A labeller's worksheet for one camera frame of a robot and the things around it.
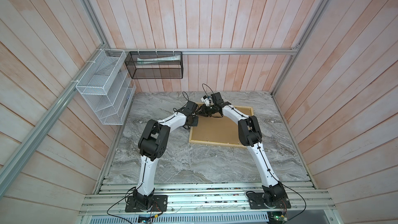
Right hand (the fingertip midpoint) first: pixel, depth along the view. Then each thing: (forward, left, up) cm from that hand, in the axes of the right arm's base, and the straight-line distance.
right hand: (195, 113), depth 107 cm
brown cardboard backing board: (-13, -18, +1) cm, 22 cm away
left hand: (-8, +1, -1) cm, 9 cm away
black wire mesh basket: (+24, +28, +23) cm, 44 cm away
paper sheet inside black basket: (+14, +22, +34) cm, 43 cm away
